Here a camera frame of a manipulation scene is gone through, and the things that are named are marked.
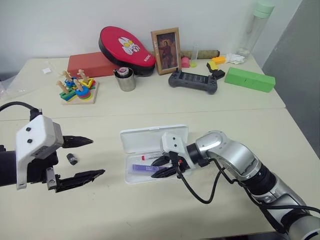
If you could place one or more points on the clear plastic stand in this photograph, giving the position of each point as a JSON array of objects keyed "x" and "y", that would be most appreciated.
[{"x": 195, "y": 52}]

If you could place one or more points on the brown rolled scroll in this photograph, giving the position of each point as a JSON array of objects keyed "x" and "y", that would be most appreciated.
[{"x": 208, "y": 53}]

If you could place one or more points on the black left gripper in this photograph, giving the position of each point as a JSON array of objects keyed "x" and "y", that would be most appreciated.
[{"x": 40, "y": 170}]

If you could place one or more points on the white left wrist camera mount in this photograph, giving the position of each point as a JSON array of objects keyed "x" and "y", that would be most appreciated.
[{"x": 37, "y": 135}]

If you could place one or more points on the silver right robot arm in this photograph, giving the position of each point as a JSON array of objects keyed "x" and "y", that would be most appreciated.
[{"x": 237, "y": 152}]

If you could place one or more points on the white plastic pencil case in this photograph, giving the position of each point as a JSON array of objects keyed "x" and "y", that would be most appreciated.
[{"x": 142, "y": 140}]

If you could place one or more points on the red white marker pen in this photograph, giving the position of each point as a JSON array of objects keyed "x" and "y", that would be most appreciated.
[{"x": 150, "y": 157}]

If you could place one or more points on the green rectangular block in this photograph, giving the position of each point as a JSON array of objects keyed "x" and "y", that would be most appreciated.
[{"x": 250, "y": 79}]

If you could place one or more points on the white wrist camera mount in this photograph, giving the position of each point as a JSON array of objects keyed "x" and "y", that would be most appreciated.
[
  {"x": 175, "y": 143},
  {"x": 37, "y": 135}
]

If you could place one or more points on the red black punching pad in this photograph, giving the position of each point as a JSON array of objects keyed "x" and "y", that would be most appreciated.
[{"x": 120, "y": 46}]

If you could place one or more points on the purple clear lead box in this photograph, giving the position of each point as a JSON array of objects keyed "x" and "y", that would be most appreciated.
[{"x": 142, "y": 168}]

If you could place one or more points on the stainless steel cup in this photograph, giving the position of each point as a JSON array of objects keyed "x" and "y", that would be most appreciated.
[{"x": 127, "y": 83}]

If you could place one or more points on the clear bottle green lid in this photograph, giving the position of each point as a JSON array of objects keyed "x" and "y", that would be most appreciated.
[{"x": 255, "y": 30}]

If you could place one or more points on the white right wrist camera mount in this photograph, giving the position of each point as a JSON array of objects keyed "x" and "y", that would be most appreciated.
[{"x": 175, "y": 143}]

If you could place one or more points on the yellow-green toy piece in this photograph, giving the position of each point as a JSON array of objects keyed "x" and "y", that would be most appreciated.
[{"x": 193, "y": 64}]

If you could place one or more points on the red rectangular block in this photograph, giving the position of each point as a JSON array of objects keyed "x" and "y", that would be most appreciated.
[{"x": 85, "y": 64}]

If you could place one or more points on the yellow black toy piece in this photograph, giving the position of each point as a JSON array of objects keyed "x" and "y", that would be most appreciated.
[{"x": 212, "y": 66}]

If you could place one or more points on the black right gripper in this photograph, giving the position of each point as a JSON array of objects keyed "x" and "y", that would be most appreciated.
[{"x": 180, "y": 166}]

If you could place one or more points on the grey handheld game controller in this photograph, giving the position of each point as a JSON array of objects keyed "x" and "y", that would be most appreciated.
[{"x": 192, "y": 81}]

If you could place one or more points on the colourful wooden stacking toy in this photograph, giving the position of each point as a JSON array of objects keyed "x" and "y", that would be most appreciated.
[{"x": 77, "y": 91}]

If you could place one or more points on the pink toy piece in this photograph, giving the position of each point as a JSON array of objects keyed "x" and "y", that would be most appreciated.
[{"x": 185, "y": 63}]

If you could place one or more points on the orange toy block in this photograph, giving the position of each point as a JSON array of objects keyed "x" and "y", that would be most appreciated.
[{"x": 219, "y": 60}]

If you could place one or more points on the crumpled white tissue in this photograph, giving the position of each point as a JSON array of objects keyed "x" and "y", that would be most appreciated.
[{"x": 235, "y": 58}]

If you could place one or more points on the small black cap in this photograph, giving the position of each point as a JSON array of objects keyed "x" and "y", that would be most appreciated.
[{"x": 72, "y": 159}]

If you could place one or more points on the small white paper label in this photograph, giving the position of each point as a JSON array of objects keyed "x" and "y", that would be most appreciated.
[{"x": 46, "y": 70}]

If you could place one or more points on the wooden picture frame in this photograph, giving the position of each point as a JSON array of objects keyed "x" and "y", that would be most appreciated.
[{"x": 166, "y": 51}]

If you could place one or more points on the clear plastic bag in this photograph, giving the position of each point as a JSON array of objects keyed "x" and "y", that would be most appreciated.
[{"x": 22, "y": 82}]

